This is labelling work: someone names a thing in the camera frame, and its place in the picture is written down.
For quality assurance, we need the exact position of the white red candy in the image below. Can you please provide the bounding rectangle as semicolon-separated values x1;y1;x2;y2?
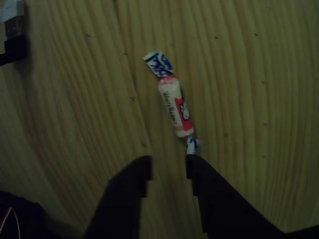
142;49;201;156

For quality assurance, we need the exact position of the black USB cable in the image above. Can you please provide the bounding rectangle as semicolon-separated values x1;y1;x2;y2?
0;16;28;67

